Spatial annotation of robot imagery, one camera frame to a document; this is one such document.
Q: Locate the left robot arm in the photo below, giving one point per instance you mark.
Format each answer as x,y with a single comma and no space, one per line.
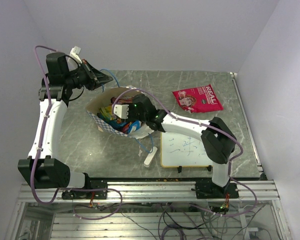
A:
42,169

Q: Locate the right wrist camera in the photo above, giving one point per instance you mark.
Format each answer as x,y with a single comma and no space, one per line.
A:
118,108

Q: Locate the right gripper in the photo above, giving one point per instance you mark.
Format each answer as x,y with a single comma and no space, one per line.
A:
129,118

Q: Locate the blue snack bag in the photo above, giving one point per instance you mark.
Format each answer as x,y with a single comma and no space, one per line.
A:
125,127

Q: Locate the white eraser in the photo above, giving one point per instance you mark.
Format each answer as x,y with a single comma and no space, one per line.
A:
150,157

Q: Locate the checkered paper bag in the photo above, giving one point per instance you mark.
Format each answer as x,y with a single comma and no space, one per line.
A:
142,136

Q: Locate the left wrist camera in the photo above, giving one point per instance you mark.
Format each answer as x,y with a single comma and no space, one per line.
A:
74,53

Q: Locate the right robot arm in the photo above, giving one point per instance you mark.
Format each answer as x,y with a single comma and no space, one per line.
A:
218,141

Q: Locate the aluminium rail frame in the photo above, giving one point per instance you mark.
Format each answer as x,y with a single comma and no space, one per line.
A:
165,191

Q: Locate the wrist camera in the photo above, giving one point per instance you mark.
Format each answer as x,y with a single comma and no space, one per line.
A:
118,108
74,53

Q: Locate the yellow framed whiteboard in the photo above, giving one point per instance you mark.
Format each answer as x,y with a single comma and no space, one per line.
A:
177,150

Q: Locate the pink snack bag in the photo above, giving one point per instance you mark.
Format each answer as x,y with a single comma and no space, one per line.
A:
201,99

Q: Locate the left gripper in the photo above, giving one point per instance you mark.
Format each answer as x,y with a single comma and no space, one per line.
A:
96,78

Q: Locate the green yellow candy bag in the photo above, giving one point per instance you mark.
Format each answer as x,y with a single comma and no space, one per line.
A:
105,113

